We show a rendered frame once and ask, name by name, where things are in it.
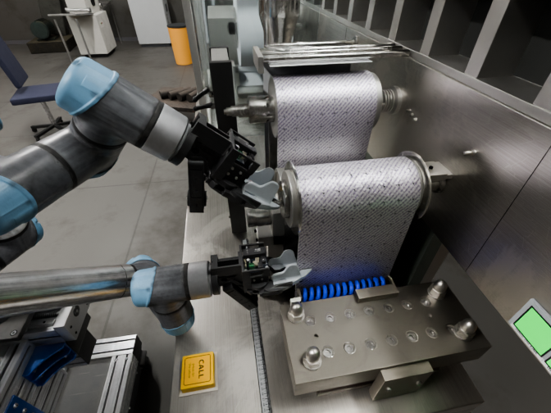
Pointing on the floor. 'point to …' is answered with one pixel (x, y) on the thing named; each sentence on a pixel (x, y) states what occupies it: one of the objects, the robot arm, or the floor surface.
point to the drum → (179, 43)
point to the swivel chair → (17, 74)
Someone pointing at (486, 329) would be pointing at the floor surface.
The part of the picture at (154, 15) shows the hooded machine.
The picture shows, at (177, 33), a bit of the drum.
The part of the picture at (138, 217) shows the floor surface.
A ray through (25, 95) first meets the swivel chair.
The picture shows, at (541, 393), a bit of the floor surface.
